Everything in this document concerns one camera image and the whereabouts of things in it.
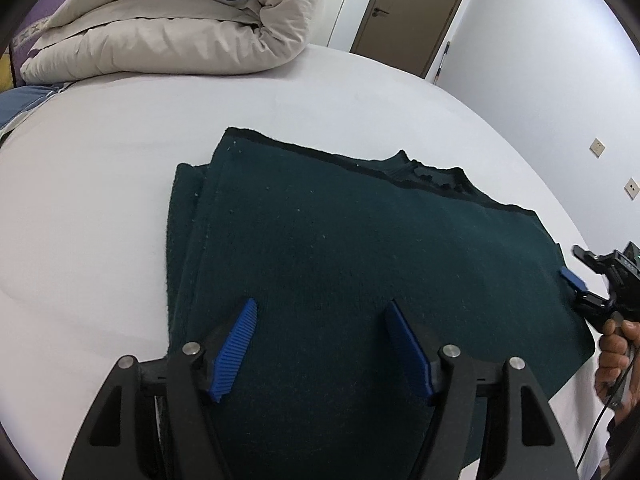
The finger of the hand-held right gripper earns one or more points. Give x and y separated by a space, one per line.
592 259
574 282

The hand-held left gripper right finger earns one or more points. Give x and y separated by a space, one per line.
407 350

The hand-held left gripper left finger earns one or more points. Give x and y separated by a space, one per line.
235 350

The dark green knit sweater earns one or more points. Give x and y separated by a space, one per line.
325 250

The person's right forearm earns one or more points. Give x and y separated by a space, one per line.
625 442

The person's right hand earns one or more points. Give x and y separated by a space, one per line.
610 355

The grey upholstered bed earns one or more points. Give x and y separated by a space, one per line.
100 210

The thin stick beside door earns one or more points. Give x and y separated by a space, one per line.
442 62

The brown door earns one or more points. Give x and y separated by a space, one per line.
415 15

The blue pillow with white trim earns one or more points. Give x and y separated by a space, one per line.
22 102

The rolled beige duvet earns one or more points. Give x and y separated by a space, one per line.
175 25

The yellow embroidered cushion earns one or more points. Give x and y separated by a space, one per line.
4 72

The purple embroidered cushion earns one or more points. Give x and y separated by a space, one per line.
32 35

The white wall socket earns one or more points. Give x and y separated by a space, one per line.
632 187

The beige wall socket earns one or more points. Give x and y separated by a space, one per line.
596 147

